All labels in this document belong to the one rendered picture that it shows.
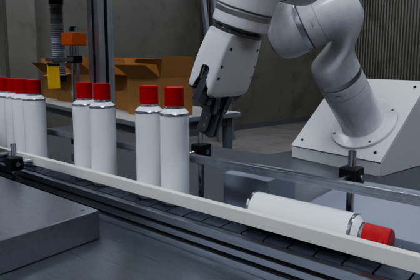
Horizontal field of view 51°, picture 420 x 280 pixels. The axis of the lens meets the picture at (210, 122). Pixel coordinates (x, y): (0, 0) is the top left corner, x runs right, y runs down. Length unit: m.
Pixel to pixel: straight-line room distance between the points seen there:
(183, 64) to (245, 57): 2.12
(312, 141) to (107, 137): 0.69
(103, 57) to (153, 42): 5.11
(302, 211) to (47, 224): 0.38
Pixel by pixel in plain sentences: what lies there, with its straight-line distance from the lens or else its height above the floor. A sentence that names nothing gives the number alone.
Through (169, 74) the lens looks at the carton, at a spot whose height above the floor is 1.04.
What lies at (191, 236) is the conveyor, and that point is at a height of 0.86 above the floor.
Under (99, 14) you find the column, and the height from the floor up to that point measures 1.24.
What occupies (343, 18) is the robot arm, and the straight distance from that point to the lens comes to 1.08.
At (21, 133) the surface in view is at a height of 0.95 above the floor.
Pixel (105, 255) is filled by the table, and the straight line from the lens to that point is 0.74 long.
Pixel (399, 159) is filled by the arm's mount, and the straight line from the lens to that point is 1.31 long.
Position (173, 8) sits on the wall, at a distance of 6.45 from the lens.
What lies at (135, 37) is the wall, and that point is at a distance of 6.09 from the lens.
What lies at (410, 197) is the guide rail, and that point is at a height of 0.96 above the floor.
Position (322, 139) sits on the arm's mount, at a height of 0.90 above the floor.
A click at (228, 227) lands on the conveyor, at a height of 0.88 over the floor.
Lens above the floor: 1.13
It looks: 8 degrees down
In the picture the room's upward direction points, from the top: straight up
